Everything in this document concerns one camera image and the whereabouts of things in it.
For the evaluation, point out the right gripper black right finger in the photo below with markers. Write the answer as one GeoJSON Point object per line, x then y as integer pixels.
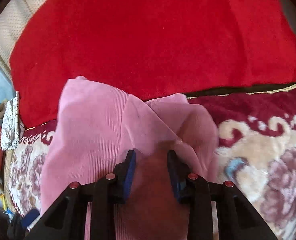
{"type": "Point", "coordinates": [237, 218]}

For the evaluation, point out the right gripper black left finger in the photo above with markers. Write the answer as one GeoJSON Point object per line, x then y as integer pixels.
{"type": "Point", "coordinates": [66, 217]}

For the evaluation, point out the pink corduroy zip jacket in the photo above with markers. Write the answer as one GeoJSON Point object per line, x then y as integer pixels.
{"type": "Point", "coordinates": [98, 124]}

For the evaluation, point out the blue yellow plastic container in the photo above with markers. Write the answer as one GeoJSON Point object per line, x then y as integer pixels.
{"type": "Point", "coordinates": [5, 205]}

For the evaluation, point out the floral plush bed blanket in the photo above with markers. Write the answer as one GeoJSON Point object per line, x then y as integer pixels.
{"type": "Point", "coordinates": [257, 151]}

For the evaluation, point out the white black patterned folded cloth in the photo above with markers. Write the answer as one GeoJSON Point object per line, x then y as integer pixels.
{"type": "Point", "coordinates": [12, 128]}

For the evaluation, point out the beige dotted curtain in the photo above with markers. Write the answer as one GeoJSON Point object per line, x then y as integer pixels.
{"type": "Point", "coordinates": [13, 20]}

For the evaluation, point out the red bed blanket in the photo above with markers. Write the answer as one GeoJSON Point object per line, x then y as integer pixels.
{"type": "Point", "coordinates": [149, 48]}

